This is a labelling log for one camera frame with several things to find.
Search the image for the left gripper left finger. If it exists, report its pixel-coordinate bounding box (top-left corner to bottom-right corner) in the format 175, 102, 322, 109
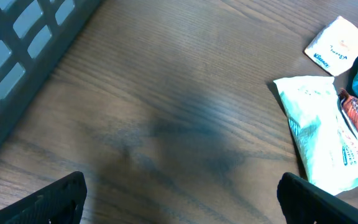
0, 171, 87, 224

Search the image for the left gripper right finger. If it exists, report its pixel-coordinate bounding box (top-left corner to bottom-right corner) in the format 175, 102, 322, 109
277, 172, 358, 224

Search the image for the teal wet wipes pack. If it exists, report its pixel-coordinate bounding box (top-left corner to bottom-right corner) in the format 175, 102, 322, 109
274, 76, 358, 195

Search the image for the small orange snack packet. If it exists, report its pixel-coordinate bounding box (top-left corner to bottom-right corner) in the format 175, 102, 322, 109
304, 16, 358, 77

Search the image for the grey plastic basket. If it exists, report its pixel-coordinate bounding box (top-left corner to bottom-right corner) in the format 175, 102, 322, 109
0, 0, 100, 147

